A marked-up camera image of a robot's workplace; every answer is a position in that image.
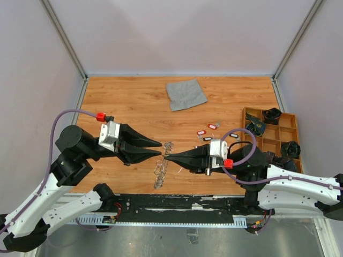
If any black key tag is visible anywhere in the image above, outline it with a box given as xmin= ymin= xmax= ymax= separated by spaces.
xmin=229 ymin=133 xmax=241 ymax=141

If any rolled dark tie right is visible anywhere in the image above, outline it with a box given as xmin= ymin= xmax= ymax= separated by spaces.
xmin=280 ymin=141 xmax=301 ymax=158

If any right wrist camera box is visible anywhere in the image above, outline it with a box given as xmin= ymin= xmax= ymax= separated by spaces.
xmin=210 ymin=139 xmax=228 ymax=168

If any wooden compartment tray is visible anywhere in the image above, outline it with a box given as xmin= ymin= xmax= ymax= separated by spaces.
xmin=241 ymin=107 xmax=303 ymax=173

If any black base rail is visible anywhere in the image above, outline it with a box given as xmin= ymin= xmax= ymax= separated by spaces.
xmin=83 ymin=193 xmax=266 ymax=223

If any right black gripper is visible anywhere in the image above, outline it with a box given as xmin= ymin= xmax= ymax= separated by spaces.
xmin=165 ymin=142 xmax=241 ymax=175

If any rolled black tie top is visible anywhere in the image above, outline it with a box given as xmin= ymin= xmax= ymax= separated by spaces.
xmin=262 ymin=108 xmax=282 ymax=125

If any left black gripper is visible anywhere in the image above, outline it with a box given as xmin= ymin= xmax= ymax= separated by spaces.
xmin=83 ymin=122 xmax=163 ymax=165

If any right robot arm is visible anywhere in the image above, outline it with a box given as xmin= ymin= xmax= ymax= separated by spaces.
xmin=165 ymin=140 xmax=342 ymax=221

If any red key tag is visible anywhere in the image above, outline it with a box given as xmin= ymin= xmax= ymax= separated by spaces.
xmin=197 ymin=130 xmax=206 ymax=139
xmin=207 ymin=120 xmax=221 ymax=130

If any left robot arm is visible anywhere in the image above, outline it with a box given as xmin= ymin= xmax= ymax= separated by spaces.
xmin=1 ymin=122 xmax=162 ymax=252

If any grey cloth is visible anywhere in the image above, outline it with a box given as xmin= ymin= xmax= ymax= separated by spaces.
xmin=166 ymin=79 xmax=207 ymax=112

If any red key tag middle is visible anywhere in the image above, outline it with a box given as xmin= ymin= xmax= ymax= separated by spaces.
xmin=197 ymin=130 xmax=206 ymax=139

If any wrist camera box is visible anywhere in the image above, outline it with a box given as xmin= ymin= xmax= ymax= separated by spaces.
xmin=210 ymin=139 xmax=228 ymax=168
xmin=98 ymin=120 xmax=120 ymax=152

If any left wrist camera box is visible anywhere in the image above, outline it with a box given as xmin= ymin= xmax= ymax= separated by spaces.
xmin=98 ymin=120 xmax=120 ymax=152

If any red key tag upper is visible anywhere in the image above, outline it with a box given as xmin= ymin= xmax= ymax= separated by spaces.
xmin=207 ymin=120 xmax=221 ymax=130

